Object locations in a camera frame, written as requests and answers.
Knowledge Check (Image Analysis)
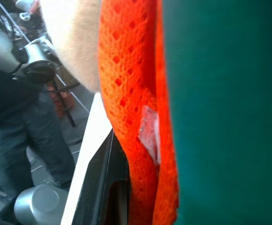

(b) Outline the silver robot body joint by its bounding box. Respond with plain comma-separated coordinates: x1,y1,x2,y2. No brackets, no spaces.
13,184,69,225

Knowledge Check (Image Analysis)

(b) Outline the thin black rod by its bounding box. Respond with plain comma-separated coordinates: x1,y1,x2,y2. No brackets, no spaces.
52,78,77,128

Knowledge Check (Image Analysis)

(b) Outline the person in black shirt and jeans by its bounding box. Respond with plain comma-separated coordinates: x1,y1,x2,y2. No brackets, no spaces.
0,65,80,209

